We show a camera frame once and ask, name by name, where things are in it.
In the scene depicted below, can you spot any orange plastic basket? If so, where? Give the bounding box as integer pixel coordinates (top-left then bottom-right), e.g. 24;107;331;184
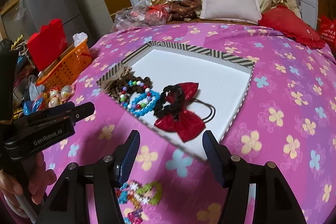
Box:
36;39;92;89

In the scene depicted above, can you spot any black scrunchie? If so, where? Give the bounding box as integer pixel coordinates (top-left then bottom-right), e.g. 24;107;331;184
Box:
153;84;185;121

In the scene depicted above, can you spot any wrapped egg silver foil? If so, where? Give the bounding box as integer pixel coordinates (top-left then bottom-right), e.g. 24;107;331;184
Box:
60;85;74;102

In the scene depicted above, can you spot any leopard print bow scrunchie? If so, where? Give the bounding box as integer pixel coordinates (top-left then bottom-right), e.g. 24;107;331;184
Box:
101;67;152;103

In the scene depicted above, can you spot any white pillow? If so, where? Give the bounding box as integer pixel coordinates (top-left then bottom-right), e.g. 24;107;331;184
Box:
200;0;261;24

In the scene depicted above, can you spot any clear plastic bag of sweets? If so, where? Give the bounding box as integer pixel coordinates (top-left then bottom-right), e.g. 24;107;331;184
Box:
110;0;170;33

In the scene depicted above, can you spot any red cushion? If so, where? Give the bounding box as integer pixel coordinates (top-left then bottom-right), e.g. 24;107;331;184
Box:
258;5;325;50

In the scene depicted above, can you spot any striped hexagonal tray box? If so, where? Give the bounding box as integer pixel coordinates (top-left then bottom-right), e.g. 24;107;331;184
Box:
96;40;256;162

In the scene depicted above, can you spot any pink floral bedspread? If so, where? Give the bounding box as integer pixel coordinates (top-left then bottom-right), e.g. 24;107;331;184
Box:
44;23;335;223

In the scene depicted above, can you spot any colourful flower bead bracelet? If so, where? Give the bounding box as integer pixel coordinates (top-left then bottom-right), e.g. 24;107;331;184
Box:
115;180;164;224

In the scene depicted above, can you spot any red gift bag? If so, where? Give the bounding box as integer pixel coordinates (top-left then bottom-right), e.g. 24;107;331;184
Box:
27;19;68;71

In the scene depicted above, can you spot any blue bead bracelet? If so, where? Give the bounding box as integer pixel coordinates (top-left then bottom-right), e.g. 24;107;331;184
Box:
128;90;161;117

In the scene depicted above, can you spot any red shopping bag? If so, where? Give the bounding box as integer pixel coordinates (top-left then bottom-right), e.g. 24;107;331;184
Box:
318;15;336;55

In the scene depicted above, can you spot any person's left hand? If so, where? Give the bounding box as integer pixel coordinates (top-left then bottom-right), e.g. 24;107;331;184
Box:
1;152;57;206

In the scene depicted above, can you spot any wrapped egg upper red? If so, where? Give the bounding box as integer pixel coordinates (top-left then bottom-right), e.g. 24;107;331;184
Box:
49;86;60;99

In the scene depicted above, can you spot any wrapped egg red foil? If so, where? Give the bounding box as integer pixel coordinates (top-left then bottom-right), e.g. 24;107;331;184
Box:
48;96;62;108

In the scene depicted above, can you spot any grey refrigerator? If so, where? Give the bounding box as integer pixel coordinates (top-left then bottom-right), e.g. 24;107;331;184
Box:
21;0;113;46

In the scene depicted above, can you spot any multicolour bead bracelet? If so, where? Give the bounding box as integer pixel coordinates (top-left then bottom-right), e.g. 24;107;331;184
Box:
119;79;153;110

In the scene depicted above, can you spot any red satin bow hair tie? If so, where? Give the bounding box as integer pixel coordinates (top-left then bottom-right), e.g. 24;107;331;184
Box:
153;82;207;143

